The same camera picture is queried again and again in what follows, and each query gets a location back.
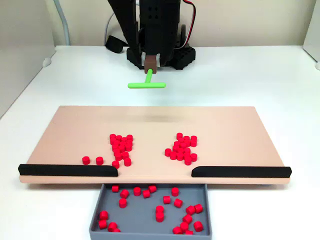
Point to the red cylindrical granule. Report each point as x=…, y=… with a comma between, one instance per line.
x=137, y=191
x=128, y=147
x=124, y=139
x=177, y=144
x=113, y=141
x=193, y=138
x=166, y=199
x=146, y=193
x=124, y=193
x=129, y=137
x=187, y=218
x=173, y=156
x=118, y=137
x=127, y=162
x=116, y=142
x=175, y=191
x=103, y=215
x=116, y=230
x=121, y=148
x=193, y=157
x=85, y=160
x=197, y=226
x=178, y=202
x=128, y=142
x=180, y=156
x=189, y=232
x=181, y=150
x=179, y=135
x=122, y=143
x=177, y=230
x=102, y=224
x=168, y=152
x=186, y=142
x=99, y=160
x=187, y=150
x=193, y=143
x=175, y=148
x=186, y=138
x=112, y=137
x=125, y=155
x=122, y=203
x=183, y=145
x=118, y=156
x=159, y=209
x=180, y=140
x=188, y=161
x=184, y=226
x=115, y=164
x=198, y=208
x=115, y=188
x=112, y=226
x=115, y=146
x=187, y=155
x=159, y=217
x=152, y=188
x=116, y=151
x=190, y=210

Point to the grey container tray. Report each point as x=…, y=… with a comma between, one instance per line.
x=142, y=215

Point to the white bent tube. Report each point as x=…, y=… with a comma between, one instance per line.
x=65, y=23

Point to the small white clip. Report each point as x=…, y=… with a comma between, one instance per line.
x=318, y=65
x=46, y=62

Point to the beige flat board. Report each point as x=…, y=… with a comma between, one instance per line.
x=75, y=130

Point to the black guard rail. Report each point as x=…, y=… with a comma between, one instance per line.
x=62, y=170
x=240, y=172

